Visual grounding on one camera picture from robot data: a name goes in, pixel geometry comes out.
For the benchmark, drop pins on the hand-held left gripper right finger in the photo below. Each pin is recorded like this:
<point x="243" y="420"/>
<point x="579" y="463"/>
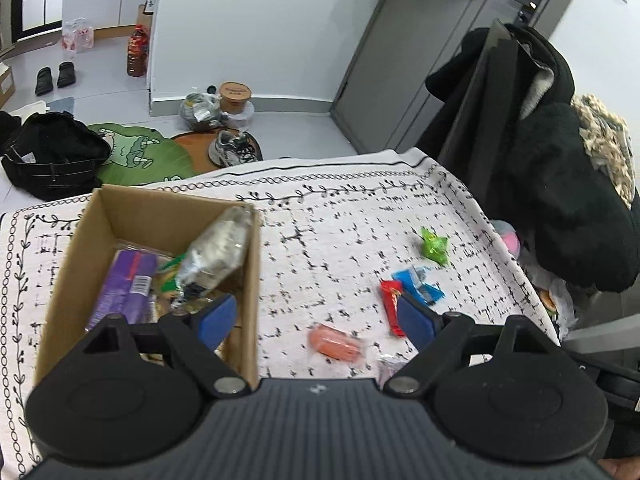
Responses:
<point x="417" y="322"/>

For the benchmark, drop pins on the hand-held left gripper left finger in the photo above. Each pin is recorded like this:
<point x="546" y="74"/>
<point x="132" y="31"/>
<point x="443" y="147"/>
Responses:
<point x="217" y="317"/>

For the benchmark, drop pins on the red snack bar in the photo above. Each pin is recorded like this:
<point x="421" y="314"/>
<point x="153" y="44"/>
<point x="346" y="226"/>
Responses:
<point x="390" y="300"/>

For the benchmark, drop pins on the blue snack packet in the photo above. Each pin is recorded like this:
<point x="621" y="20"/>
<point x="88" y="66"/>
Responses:
<point x="415" y="280"/>

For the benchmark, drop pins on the small purple snack packet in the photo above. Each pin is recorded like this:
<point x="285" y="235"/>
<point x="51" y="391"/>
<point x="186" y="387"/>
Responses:
<point x="390" y="367"/>

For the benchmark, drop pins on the clear white cake packet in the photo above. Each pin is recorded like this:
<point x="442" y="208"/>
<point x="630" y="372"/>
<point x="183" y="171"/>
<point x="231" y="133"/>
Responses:
<point x="215" y="255"/>

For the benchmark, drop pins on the bright green candy packet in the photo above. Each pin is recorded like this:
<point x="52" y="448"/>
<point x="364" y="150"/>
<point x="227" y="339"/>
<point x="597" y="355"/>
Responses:
<point x="434" y="247"/>

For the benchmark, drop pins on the orange snack packet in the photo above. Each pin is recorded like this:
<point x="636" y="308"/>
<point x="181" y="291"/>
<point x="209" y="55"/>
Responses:
<point x="332" y="342"/>

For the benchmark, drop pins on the purple cake packet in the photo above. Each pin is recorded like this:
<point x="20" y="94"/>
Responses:
<point x="125" y="285"/>

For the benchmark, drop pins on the brown cardboard box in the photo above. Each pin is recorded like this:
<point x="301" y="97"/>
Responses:
<point x="120" y="215"/>

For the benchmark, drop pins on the crumpled plastic bag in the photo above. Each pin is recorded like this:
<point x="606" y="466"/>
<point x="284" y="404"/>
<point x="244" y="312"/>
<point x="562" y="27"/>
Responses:
<point x="555" y="300"/>

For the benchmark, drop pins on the pink plush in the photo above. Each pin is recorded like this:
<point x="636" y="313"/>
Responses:
<point x="510" y="240"/>

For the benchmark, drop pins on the white black-patterned tablecloth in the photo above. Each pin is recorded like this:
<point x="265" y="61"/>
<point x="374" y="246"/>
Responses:
<point x="325" y="240"/>

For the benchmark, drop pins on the grey sneaker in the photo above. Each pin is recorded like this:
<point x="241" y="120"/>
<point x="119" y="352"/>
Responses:
<point x="227" y="147"/>

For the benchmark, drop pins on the green cartoon floor mat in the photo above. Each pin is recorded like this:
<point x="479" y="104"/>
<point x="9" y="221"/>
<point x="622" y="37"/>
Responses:
<point x="150" y="155"/>

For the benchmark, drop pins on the brown round floor mat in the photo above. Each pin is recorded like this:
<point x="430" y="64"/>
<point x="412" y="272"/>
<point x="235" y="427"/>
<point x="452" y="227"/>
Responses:
<point x="192" y="142"/>

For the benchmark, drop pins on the clear plastic container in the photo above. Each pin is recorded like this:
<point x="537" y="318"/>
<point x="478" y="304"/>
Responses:
<point x="242" y="117"/>

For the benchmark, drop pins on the black fleece jacket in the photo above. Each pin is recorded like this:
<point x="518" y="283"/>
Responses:
<point x="565" y="185"/>

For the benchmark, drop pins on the plastic trash bag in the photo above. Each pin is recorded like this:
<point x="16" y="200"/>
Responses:
<point x="200" y="110"/>

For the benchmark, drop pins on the brown paper bowl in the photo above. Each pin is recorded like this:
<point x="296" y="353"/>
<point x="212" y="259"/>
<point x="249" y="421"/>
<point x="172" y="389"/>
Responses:
<point x="234" y="97"/>

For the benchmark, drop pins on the black stitched pants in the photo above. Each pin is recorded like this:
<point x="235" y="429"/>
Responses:
<point x="50" y="150"/>

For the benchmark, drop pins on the beige fluffy garment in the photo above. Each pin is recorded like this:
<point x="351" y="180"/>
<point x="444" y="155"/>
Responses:
<point x="605" y="145"/>

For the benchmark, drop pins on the black coat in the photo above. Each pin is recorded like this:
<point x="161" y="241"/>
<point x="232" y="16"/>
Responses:
<point x="450" y="77"/>

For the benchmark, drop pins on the small grey mat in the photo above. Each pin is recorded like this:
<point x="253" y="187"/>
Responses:
<point x="62" y="105"/>

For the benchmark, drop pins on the cooking oil bottle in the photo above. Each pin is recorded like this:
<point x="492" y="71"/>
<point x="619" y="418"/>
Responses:
<point x="137" y="55"/>

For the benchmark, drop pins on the white floor cloth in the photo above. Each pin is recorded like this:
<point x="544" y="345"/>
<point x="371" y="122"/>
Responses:
<point x="30" y="111"/>

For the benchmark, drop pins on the grey door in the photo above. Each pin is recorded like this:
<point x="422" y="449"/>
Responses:
<point x="425" y="35"/>

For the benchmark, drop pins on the flat cardboard carton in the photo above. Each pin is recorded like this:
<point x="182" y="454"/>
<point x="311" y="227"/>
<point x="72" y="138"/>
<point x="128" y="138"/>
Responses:
<point x="141" y="17"/>

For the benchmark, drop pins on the pack of water bottles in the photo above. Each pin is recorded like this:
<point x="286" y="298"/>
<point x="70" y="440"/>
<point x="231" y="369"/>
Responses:
<point x="77" y="35"/>

